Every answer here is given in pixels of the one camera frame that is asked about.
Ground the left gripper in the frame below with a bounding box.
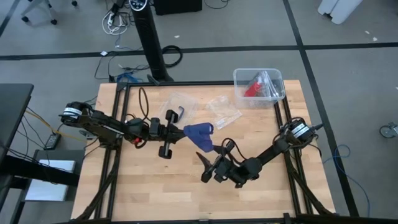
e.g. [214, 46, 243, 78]
[148, 109, 188, 159]

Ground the short blue cable bundle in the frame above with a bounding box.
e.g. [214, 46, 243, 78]
[116, 72, 141, 83]

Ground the black camera cable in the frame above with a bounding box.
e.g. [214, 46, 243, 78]
[220, 138, 247, 162]
[124, 86, 153, 149]

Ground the black tower fan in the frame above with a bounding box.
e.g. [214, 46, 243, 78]
[128, 0, 175, 83]

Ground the black right camera cable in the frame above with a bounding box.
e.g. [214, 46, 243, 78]
[220, 138, 247, 162]

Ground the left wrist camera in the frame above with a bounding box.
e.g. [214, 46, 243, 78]
[149, 116, 162, 138]

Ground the white box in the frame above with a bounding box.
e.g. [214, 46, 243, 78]
[24, 159, 76, 202]

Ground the black coiled cable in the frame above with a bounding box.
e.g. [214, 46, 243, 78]
[161, 45, 184, 68]

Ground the black desk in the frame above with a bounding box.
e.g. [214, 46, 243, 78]
[0, 83, 80, 224]

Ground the clear plastic bin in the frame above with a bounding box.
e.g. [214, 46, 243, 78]
[233, 68, 287, 110]

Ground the white power strip with cables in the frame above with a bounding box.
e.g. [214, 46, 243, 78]
[101, 10, 130, 36]

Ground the red packaged item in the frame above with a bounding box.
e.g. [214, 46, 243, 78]
[244, 81, 262, 98]

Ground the blue elastic bandage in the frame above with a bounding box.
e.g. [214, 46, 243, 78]
[182, 122, 215, 153]

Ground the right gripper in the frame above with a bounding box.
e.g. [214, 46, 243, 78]
[195, 141, 249, 189]

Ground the white plastic object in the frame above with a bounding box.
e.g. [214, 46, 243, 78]
[317, 0, 364, 26]

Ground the black power adapter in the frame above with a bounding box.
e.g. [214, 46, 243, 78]
[43, 133, 62, 151]

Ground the long blue floor cable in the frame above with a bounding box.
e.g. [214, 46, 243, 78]
[322, 144, 371, 218]

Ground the black left camera cable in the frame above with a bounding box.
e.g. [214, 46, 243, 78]
[124, 86, 153, 149]

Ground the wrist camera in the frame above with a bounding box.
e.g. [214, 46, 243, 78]
[149, 116, 162, 138]
[213, 161, 229, 184]

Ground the clear bag of supplies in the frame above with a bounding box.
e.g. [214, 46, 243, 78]
[244, 70, 282, 100]

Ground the black computer case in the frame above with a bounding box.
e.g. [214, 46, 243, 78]
[153, 0, 203, 16]

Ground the clear zip bag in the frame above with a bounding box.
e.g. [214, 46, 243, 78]
[205, 95, 243, 131]

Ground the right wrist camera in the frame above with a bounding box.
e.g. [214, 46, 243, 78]
[213, 161, 229, 184]

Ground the grey office chair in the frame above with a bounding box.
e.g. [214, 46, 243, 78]
[20, 0, 78, 26]

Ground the grey caster wheel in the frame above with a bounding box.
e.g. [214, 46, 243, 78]
[379, 121, 398, 139]

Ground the black aluminium table frame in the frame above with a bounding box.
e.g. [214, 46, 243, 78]
[71, 80, 336, 224]

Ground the grey metal bracket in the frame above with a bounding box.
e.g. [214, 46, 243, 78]
[79, 129, 98, 140]

